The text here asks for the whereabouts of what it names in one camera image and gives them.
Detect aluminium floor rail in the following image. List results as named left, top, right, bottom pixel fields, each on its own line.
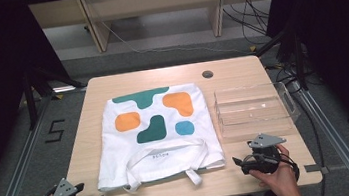
left=0, top=95, right=67, bottom=196
left=288, top=72, right=349, bottom=196

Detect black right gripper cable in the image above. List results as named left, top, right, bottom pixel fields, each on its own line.
left=278, top=150, right=303, bottom=184

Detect black metal stand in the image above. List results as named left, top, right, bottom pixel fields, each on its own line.
left=251, top=20, right=310, bottom=97
left=20, top=59, right=92, bottom=131

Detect white tote bag coloured blobs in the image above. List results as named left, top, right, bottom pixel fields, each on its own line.
left=86, top=79, right=229, bottom=196

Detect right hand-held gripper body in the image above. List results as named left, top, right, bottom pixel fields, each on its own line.
left=237, top=130, right=291, bottom=178

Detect bundle of black cables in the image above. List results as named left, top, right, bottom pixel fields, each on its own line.
left=221, top=0, right=274, bottom=49

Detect grey tape strip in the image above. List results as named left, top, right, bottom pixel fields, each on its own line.
left=304, top=162, right=331, bottom=178

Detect clear plastic container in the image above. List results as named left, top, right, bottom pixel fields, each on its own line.
left=211, top=79, right=303, bottom=141

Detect light wooden bench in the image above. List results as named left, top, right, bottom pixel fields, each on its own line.
left=27, top=0, right=287, bottom=62

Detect person's right hand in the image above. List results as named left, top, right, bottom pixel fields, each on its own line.
left=245, top=141, right=305, bottom=196

